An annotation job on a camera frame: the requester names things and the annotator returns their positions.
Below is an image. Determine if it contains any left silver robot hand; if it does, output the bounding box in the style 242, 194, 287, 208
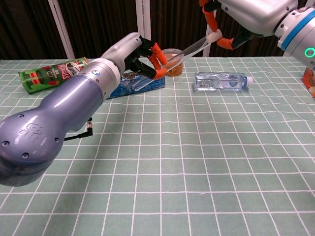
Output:
99, 32, 168, 79

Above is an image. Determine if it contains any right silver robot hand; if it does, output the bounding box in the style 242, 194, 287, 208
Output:
199, 0, 300, 50

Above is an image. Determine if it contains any white tube cap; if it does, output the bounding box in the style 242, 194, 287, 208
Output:
206, 29, 222, 45

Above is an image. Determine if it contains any clear glass test tube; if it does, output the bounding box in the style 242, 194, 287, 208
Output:
131, 36, 212, 91

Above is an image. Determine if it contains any black curtain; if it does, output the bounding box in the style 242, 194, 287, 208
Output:
0, 0, 315, 60

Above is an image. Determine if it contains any blue Oreo cookie box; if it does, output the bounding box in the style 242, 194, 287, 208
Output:
107, 71, 166, 99

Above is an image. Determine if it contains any clear jar of rubber bands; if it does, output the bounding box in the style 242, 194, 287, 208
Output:
161, 48, 185, 77

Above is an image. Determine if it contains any clear plastic water bottle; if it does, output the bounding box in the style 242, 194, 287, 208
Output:
192, 71, 254, 92

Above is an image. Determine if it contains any orange carton box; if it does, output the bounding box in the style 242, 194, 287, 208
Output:
301, 66, 315, 99

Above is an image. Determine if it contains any green Pringles can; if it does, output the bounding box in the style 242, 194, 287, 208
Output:
19, 57, 89, 94

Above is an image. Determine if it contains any green checked tablecloth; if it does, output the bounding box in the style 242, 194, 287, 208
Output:
0, 57, 315, 236

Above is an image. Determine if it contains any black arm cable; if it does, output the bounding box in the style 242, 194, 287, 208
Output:
64, 117, 94, 142

